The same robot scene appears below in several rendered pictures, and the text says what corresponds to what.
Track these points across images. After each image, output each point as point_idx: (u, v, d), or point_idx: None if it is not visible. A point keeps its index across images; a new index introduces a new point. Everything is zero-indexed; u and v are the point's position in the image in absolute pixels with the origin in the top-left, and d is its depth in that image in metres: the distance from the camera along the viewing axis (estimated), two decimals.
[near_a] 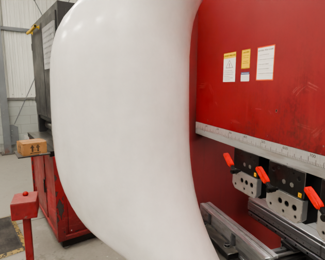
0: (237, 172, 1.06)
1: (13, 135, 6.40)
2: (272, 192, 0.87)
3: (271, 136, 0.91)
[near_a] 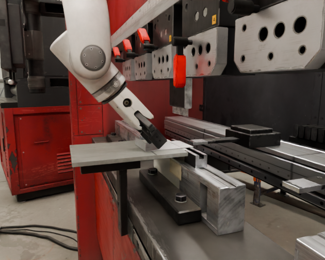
0: (120, 60, 1.08)
1: None
2: (130, 56, 0.90)
3: (134, 7, 0.93)
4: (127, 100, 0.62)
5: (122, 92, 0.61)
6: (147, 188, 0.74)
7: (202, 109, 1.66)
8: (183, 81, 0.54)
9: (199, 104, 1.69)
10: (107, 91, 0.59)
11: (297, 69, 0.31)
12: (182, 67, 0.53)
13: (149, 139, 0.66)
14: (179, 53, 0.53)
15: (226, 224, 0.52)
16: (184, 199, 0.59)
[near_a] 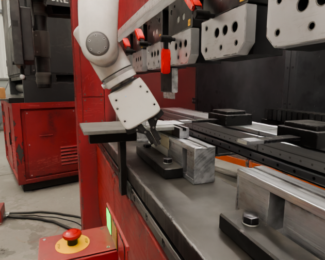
0: None
1: None
2: (129, 52, 1.07)
3: (132, 11, 1.10)
4: None
5: (109, 94, 0.66)
6: (143, 158, 0.92)
7: (194, 101, 1.83)
8: (168, 68, 0.71)
9: (192, 98, 1.86)
10: None
11: (234, 55, 0.48)
12: (167, 58, 0.70)
13: None
14: (165, 47, 0.70)
15: (200, 176, 0.69)
16: (170, 161, 0.76)
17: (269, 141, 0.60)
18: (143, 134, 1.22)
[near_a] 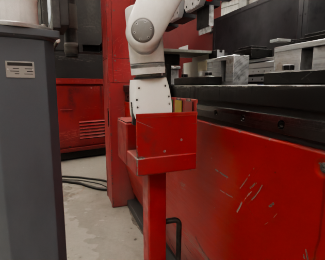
0: None
1: None
2: None
3: None
4: None
5: None
6: (182, 83, 1.10)
7: None
8: None
9: None
10: (165, 67, 0.66)
11: None
12: None
13: None
14: None
15: (237, 78, 0.88)
16: (210, 74, 0.95)
17: (294, 40, 0.78)
18: (174, 79, 1.40)
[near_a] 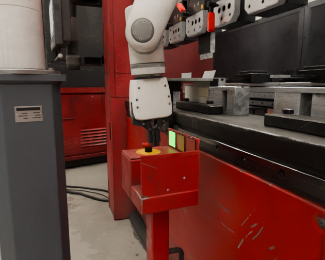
0: None
1: None
2: (167, 25, 1.28)
3: None
4: None
5: None
6: (184, 108, 1.12)
7: None
8: (213, 28, 0.92)
9: None
10: (164, 67, 0.66)
11: (274, 4, 0.69)
12: (213, 19, 0.91)
13: (158, 131, 0.68)
14: (211, 11, 0.91)
15: (238, 109, 0.90)
16: (212, 102, 0.97)
17: (294, 75, 0.81)
18: (176, 98, 1.42)
